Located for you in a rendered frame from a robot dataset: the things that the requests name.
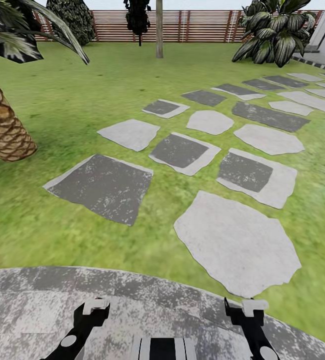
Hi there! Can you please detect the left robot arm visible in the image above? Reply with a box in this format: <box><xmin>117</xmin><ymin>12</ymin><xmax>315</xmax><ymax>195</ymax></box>
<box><xmin>43</xmin><ymin>298</ymin><xmax>110</xmax><ymax>360</ymax></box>

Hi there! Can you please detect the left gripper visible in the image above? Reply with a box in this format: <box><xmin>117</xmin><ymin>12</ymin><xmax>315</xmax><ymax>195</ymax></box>
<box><xmin>73</xmin><ymin>303</ymin><xmax>110</xmax><ymax>334</ymax></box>

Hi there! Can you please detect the robot trunk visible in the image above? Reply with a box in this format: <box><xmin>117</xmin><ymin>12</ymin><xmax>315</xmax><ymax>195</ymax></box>
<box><xmin>128</xmin><ymin>337</ymin><xmax>197</xmax><ymax>360</ymax></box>

